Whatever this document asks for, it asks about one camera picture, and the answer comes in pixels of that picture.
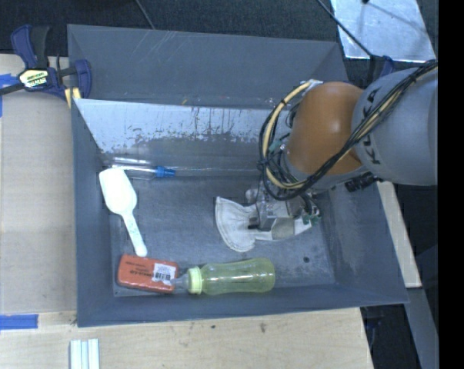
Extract clear syringe with blue tip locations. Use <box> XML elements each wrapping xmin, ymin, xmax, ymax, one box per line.
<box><xmin>110</xmin><ymin>155</ymin><xmax>178</xmax><ymax>181</ymax></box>

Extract white plastic scoop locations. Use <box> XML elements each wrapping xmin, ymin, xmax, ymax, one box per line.
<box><xmin>98</xmin><ymin>167</ymin><xmax>149</xmax><ymax>258</ymax></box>

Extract orange packet with barcode label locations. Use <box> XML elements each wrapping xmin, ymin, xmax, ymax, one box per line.
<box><xmin>116</xmin><ymin>253</ymin><xmax>180</xmax><ymax>295</ymax></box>

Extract white cloth mitt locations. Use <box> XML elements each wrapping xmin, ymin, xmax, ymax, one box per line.
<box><xmin>214</xmin><ymin>188</ymin><xmax>314</xmax><ymax>254</ymax></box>

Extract black cylinder on white bracket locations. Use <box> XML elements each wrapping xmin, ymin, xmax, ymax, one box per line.
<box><xmin>344</xmin><ymin>172</ymin><xmax>375</xmax><ymax>192</ymax></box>

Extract pale wood board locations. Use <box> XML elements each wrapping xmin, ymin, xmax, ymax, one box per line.
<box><xmin>0</xmin><ymin>88</ymin><xmax>78</xmax><ymax>316</ymax></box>

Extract yellow clear baby bottle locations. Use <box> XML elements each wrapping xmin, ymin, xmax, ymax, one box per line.
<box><xmin>171</xmin><ymin>257</ymin><xmax>276</xmax><ymax>297</ymax></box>

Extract grey metal bin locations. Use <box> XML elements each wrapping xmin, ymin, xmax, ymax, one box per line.
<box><xmin>66</xmin><ymin>24</ymin><xmax>410</xmax><ymax>328</ymax></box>

